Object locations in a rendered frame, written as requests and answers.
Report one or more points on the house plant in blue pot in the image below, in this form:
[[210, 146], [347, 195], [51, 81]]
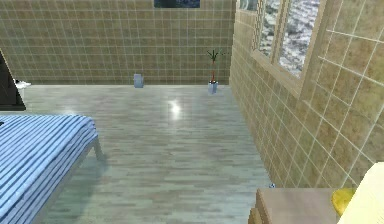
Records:
[[213, 78]]

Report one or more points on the pale blue bin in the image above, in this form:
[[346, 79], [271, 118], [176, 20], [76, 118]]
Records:
[[138, 80]]

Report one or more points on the wooden framed window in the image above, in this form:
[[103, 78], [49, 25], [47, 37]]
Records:
[[283, 36]]

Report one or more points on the brown wooden side table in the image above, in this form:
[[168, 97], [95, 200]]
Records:
[[293, 206]]

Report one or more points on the blue striped bed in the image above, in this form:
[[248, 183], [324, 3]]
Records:
[[36, 156]]

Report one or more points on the small white object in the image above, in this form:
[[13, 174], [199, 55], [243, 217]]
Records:
[[22, 84]]

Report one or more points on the yellow round object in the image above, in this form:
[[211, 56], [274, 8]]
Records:
[[341, 199]]

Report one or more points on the black cabinet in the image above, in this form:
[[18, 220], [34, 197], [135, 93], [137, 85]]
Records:
[[8, 90]]

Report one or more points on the cream lamp shade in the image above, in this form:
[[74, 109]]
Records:
[[366, 196]]

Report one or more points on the dark framed wall picture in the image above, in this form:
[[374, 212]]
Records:
[[176, 3]]

